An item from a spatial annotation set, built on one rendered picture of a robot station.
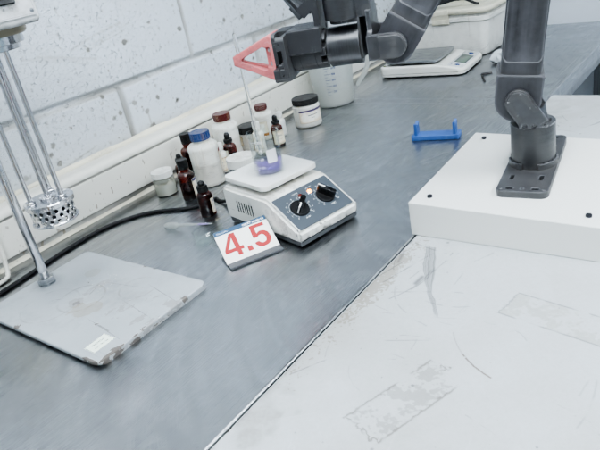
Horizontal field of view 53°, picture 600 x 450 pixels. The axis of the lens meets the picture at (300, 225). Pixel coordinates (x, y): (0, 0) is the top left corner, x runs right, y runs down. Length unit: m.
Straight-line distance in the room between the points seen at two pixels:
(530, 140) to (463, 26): 1.10
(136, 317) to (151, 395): 0.16
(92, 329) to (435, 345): 0.46
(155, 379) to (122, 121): 0.72
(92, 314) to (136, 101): 0.59
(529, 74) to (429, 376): 0.44
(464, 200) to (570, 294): 0.21
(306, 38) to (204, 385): 0.50
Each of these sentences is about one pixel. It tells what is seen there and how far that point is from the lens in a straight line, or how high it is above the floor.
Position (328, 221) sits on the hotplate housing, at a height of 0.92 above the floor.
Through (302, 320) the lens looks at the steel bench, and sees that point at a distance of 0.78.
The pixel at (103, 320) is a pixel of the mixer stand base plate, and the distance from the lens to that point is 0.89.
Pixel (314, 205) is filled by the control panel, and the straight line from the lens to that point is 0.97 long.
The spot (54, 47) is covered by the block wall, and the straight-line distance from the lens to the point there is 1.27.
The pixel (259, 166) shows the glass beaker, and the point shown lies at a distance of 1.00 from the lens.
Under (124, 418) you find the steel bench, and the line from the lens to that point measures 0.72.
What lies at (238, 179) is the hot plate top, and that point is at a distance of 1.02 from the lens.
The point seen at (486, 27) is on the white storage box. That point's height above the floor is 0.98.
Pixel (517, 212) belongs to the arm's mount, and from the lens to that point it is 0.86.
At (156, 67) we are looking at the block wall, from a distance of 1.41.
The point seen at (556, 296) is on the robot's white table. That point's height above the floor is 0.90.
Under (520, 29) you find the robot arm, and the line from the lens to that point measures 0.89.
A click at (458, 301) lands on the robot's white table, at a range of 0.77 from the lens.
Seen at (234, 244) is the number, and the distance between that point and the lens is 0.95.
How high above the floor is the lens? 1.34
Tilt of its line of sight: 26 degrees down
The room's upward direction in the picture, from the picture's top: 12 degrees counter-clockwise
